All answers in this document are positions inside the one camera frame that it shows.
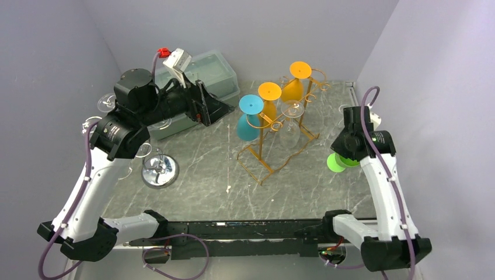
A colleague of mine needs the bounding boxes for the blue wine glass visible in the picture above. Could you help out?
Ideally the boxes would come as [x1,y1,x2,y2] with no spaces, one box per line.
[236,94,264,141]

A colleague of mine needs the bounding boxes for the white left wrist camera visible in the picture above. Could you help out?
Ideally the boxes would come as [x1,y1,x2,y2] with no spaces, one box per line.
[157,48,192,88]

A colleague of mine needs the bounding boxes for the green wine glass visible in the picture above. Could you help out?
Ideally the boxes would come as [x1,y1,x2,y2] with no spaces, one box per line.
[326,153,360,173]

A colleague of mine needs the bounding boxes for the clear glass on stand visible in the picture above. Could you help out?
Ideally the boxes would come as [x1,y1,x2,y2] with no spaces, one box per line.
[97,93,116,113]
[81,116,102,136]

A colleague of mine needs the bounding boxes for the clear wine glass front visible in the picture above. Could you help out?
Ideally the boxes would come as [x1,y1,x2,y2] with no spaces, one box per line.
[278,100,305,149]

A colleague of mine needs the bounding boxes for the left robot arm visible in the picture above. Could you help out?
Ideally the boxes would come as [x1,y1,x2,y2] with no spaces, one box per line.
[37,68,234,262]

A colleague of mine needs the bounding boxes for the orange wine glass front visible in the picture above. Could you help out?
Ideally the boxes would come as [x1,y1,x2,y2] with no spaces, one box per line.
[258,82,282,121]

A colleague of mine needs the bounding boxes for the gold wire glass rack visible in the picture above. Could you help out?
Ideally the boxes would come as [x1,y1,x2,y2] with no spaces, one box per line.
[236,67,331,185]

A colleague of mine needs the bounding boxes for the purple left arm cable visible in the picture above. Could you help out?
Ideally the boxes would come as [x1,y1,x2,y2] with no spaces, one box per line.
[37,52,163,280]

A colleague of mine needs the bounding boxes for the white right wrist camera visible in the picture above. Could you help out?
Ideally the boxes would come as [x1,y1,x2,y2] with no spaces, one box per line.
[369,112,382,131]

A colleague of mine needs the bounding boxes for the silver spiral glass stand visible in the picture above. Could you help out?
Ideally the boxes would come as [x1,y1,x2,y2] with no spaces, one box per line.
[135,140,179,190]

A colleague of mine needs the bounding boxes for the clear wine glass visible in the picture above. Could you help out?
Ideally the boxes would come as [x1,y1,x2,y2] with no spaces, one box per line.
[337,104,349,130]
[278,100,305,149]

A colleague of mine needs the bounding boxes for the orange wine glass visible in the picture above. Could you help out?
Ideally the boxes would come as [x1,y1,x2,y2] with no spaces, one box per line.
[258,82,282,121]
[281,61,312,102]

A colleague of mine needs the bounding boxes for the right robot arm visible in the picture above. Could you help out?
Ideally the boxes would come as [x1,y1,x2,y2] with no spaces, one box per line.
[321,106,432,272]

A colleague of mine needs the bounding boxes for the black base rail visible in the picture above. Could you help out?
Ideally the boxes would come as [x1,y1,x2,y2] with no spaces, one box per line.
[129,219,347,265]

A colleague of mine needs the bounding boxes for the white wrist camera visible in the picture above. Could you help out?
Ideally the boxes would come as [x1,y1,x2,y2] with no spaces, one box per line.
[157,48,192,88]
[369,112,382,131]

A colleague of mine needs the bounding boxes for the clear glass on stand upper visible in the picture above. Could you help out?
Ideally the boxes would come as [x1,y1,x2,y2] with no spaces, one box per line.
[97,93,116,113]

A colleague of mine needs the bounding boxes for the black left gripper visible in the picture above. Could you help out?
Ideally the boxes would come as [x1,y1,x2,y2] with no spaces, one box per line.
[138,70,234,127]

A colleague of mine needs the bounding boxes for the clear glass on stand middle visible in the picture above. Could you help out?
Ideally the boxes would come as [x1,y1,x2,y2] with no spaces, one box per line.
[81,116,102,136]

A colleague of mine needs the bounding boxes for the orange wine glass rear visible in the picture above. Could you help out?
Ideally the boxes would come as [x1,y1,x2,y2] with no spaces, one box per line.
[281,61,312,102]

